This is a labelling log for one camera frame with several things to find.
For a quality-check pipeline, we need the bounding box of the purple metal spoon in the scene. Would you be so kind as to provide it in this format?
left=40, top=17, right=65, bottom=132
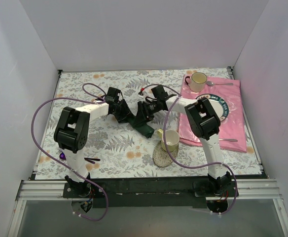
left=84, top=158, right=100, bottom=162

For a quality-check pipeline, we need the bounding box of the white plate green rim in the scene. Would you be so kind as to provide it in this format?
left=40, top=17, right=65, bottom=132
left=196, top=94, right=229, bottom=121

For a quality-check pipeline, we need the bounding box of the dark green cloth napkin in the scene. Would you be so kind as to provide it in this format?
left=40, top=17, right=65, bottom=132
left=127, top=117, right=155, bottom=138

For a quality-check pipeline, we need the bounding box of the yellow-green mug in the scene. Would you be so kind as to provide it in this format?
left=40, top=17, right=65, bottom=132
left=156, top=129, right=180, bottom=152

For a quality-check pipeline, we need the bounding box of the silver fork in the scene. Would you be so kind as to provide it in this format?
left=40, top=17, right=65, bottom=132
left=219, top=139, right=238, bottom=142

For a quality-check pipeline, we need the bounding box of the pink satin placemat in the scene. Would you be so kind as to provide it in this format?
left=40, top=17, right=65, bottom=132
left=180, top=77, right=247, bottom=153

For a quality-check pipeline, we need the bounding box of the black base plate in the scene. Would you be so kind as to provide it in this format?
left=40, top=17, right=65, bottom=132
left=62, top=177, right=238, bottom=210

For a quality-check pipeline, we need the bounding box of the silver spoon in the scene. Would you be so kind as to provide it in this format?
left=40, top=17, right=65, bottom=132
left=206, top=81, right=233, bottom=86

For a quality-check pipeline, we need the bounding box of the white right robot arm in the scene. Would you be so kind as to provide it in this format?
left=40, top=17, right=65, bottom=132
left=135, top=84, right=232, bottom=196

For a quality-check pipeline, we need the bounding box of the cream enamel mug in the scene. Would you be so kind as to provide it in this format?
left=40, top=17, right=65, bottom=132
left=184, top=72, right=208, bottom=92

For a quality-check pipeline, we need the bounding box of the purple plastic fork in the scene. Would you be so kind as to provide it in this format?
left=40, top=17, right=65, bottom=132
left=59, top=149, right=66, bottom=160

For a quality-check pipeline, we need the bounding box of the speckled round coaster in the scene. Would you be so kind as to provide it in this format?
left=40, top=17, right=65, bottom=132
left=152, top=142, right=173, bottom=168

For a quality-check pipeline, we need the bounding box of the floral tablecloth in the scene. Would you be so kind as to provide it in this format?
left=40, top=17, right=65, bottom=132
left=35, top=68, right=262, bottom=180

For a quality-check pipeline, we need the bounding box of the aluminium frame rail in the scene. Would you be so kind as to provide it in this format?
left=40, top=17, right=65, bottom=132
left=7, top=177, right=288, bottom=237

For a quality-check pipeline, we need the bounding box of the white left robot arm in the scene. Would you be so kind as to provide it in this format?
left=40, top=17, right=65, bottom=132
left=54, top=87, right=132, bottom=198

